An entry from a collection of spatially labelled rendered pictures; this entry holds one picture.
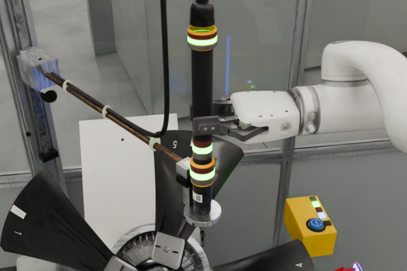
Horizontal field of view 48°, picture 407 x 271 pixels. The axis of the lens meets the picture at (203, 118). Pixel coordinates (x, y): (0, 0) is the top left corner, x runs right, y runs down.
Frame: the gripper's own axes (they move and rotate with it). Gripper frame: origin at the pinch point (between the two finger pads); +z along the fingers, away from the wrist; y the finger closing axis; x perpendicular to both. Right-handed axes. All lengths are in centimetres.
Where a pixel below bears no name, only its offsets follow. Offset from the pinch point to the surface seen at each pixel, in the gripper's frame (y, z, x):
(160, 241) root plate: 8.2, 8.1, -35.5
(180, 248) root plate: 3.6, 4.2, -33.3
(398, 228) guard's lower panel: 70, -99, -108
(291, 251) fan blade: 6.4, -21.6, -41.6
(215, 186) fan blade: 9.1, -4.1, -22.3
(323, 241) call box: 21, -38, -56
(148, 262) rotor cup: 6.9, 10.9, -40.2
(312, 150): 70, -53, -60
